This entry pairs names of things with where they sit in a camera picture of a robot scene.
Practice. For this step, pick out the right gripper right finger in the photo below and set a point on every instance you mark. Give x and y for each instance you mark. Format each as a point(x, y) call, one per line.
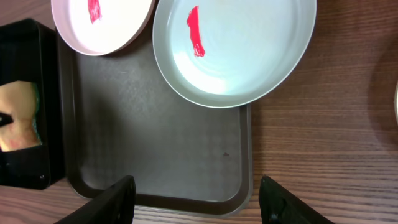
point(279, 206)

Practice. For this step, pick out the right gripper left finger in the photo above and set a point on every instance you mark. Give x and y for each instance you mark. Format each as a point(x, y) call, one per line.
point(114, 205)

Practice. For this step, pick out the yellow green sponge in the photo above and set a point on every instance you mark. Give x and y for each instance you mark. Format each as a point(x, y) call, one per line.
point(20, 101)

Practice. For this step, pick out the light grey plate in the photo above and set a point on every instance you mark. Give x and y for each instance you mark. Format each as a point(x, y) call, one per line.
point(228, 53)

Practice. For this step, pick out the white plate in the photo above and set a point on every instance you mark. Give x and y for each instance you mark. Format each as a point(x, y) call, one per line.
point(100, 27)
point(396, 102)

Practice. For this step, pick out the dark brown serving tray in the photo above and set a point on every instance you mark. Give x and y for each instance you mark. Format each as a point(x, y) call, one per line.
point(120, 117)

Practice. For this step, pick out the black plastic bin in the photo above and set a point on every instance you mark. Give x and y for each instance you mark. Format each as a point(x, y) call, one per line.
point(28, 53)

